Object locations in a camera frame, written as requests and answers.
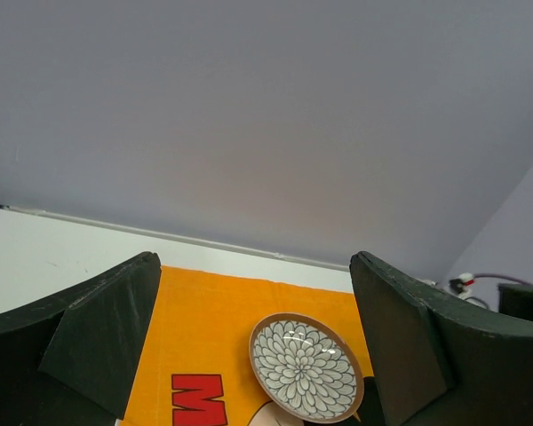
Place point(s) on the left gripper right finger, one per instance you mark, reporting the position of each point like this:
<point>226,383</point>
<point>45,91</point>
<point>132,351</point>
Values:
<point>438,360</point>

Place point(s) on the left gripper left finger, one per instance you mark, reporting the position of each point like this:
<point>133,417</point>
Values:
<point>70,358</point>

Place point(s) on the orange cartoon mouse placemat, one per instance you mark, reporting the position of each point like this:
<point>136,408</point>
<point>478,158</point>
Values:
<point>195,367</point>

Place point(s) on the floral patterned plate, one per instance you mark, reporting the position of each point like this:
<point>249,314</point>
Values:
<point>306,368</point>

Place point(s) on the aluminium table edge rail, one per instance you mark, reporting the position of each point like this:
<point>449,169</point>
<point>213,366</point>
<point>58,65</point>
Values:
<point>174,237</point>

